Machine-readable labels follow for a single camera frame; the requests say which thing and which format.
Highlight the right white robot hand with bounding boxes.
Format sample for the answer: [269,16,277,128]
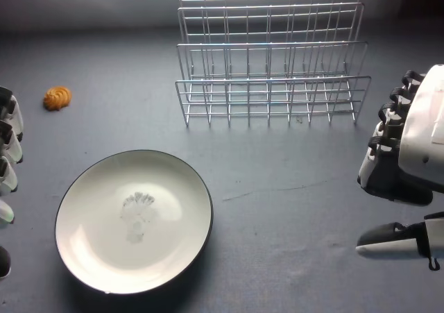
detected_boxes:
[355,64,444,271]

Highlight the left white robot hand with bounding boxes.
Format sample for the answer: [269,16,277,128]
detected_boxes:
[0,85,24,280]

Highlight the white plate black rim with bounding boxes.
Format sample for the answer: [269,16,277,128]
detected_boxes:
[54,149,214,295]

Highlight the orange swirl cookie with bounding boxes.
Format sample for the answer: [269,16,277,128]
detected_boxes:
[43,85,73,112]

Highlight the silver wire dish rack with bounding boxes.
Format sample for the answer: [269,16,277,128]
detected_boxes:
[175,0,372,128]

